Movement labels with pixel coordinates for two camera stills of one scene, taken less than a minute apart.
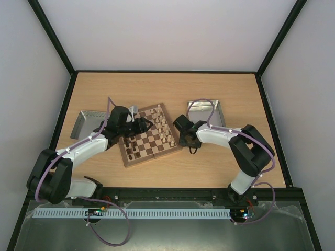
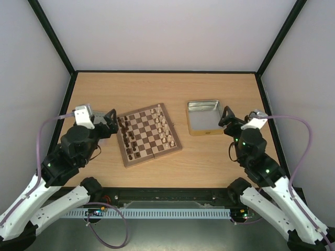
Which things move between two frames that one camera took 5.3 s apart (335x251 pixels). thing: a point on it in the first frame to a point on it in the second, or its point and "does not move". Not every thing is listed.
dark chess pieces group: (130, 144) does not move
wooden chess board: (159, 139) does not move
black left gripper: (141, 126) to (113, 126)
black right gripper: (187, 138) to (231, 125)
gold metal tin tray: (201, 111) does not move
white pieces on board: (162, 126) does not move
